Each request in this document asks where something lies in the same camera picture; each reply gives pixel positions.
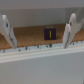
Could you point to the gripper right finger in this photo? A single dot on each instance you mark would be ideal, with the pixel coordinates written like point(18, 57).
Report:
point(70, 28)

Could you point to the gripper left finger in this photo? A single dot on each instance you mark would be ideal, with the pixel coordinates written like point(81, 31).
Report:
point(8, 31)

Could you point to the purple block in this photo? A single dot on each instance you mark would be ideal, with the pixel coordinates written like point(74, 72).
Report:
point(50, 33)

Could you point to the white cabinet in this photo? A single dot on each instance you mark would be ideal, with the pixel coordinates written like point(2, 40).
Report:
point(40, 16)

